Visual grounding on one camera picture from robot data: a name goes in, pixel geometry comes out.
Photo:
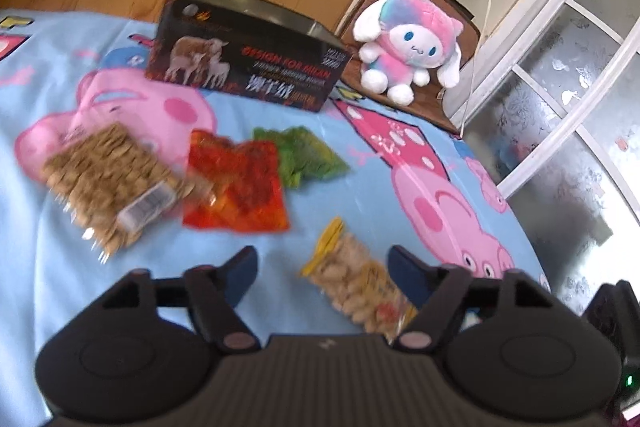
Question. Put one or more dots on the crinkled green snack packet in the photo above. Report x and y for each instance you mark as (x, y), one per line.
(310, 162)

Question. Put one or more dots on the pig printed blue blanket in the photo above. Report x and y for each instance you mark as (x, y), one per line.
(325, 199)

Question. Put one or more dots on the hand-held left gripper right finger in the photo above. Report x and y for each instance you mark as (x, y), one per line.
(406, 268)

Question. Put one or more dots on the clear melon seed packet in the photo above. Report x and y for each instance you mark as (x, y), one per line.
(100, 187)

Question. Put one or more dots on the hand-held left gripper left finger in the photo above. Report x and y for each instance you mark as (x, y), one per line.
(240, 272)

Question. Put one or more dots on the red snack packet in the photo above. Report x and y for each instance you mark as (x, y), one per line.
(240, 187)

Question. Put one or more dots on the black tin box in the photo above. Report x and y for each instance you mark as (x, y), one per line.
(250, 57)

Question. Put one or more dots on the white framed frosted glass door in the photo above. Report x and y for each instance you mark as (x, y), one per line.
(575, 72)

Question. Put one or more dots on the pink and blue bunny plush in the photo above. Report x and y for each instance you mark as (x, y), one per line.
(400, 52)

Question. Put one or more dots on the brown seat cushion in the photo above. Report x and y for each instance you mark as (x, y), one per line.
(352, 82)

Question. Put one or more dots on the peanut packet with yellow edges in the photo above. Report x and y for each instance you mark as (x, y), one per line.
(350, 277)

